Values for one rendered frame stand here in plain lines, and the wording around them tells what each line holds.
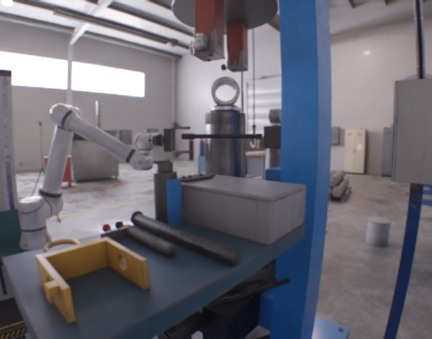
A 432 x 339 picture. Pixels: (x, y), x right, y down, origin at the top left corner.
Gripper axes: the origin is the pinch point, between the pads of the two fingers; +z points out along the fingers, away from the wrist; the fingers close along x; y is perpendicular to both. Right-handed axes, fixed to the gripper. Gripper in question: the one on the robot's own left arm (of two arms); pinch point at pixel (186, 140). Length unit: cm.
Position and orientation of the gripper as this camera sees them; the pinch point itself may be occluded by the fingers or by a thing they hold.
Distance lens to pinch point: 148.2
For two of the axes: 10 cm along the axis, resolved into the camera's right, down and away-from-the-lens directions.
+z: 9.4, 0.4, -3.3
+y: 3.3, -1.1, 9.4
